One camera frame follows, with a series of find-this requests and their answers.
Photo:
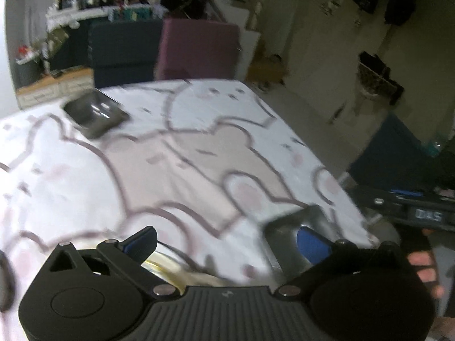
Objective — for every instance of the round stainless steel bowl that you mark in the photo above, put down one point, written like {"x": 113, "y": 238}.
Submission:
{"x": 7, "y": 285}

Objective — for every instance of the rectangular steel tray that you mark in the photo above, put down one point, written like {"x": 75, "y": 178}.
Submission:
{"x": 295, "y": 242}
{"x": 94, "y": 113}

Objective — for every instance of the person right hand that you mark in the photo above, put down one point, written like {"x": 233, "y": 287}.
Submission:
{"x": 421, "y": 256}

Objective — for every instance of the grey trash bin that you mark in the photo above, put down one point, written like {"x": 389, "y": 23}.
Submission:
{"x": 29, "y": 70}

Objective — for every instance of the dark folding chair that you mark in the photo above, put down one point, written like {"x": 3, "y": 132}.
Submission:
{"x": 394, "y": 159}

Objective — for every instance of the dark blue chair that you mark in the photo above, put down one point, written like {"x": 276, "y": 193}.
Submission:
{"x": 124, "y": 52}

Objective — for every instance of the white shelf with bottles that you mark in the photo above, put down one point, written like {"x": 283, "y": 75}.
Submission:
{"x": 69, "y": 13}

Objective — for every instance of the cartoon animal print tablecloth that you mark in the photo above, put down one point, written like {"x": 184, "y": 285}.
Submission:
{"x": 205, "y": 162}

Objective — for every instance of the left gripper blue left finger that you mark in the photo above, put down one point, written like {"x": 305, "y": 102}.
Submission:
{"x": 140, "y": 245}

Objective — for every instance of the lemon print scalloped bowl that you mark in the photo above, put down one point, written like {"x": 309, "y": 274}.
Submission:
{"x": 178, "y": 274}

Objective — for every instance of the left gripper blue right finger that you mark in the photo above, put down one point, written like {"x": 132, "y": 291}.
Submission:
{"x": 313, "y": 247}

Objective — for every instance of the maroon chair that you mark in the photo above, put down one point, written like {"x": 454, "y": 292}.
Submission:
{"x": 197, "y": 49}

